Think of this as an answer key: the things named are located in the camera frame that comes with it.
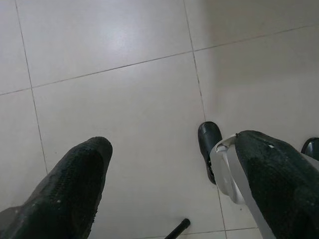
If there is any black metal rod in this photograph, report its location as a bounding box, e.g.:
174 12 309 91
164 218 191 239

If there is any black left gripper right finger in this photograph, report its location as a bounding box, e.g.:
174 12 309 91
234 129 319 239

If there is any black robot foot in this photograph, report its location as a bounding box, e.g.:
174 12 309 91
301 137 319 161
198 121 223 185

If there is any white robot left leg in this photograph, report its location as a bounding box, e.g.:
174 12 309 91
210 134 271 239

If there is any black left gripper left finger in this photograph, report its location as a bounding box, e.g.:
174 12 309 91
0 136 113 239

